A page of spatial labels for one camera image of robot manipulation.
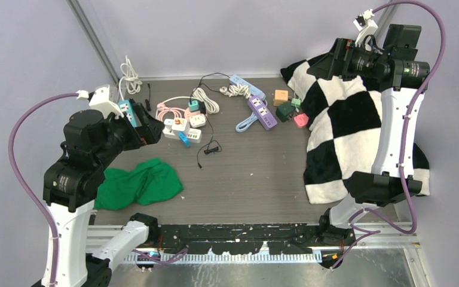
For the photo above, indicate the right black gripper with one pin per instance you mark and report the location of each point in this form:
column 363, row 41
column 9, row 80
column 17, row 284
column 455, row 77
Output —
column 344, row 50

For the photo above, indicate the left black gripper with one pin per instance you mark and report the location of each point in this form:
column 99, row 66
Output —
column 150, row 130

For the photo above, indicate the teal power strip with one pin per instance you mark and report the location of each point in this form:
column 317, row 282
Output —
column 126, row 107

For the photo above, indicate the green plug adapter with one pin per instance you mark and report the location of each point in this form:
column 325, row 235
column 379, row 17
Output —
column 295, row 103

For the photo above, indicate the orange cube adapter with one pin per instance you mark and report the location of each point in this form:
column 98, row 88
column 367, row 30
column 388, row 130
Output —
column 280, row 97

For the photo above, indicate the pink plug adapter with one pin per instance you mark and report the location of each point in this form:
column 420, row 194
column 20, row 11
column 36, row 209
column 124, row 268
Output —
column 301, row 120

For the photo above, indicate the green patterned adapter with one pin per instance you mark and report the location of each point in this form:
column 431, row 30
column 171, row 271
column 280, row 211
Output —
column 285, row 111

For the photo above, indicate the light blue power strip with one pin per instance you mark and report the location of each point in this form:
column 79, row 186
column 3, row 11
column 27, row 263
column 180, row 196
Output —
column 240, row 87

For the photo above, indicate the purple socket adapter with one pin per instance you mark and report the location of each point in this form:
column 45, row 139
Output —
column 261, row 111

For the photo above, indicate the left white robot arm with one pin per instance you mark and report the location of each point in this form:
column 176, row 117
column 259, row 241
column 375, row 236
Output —
column 70, row 190

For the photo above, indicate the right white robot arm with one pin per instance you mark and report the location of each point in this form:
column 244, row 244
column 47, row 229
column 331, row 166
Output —
column 402, row 82

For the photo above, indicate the white cube socket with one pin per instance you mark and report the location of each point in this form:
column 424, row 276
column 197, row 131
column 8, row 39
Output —
column 180, row 125

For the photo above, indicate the teal small plug adapter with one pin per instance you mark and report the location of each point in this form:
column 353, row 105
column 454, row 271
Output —
column 193, row 105

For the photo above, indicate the blue small adapter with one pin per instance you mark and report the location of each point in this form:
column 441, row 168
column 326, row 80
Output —
column 184, row 139

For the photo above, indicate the white multi-port charger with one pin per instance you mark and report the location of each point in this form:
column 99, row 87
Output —
column 194, row 135

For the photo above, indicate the green cloth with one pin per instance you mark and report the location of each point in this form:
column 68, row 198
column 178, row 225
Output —
column 149, row 182

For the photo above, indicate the black white checkered blanket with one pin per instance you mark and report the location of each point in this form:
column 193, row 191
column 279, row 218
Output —
column 344, row 121

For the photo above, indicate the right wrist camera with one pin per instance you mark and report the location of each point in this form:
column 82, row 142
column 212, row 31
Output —
column 366, row 25

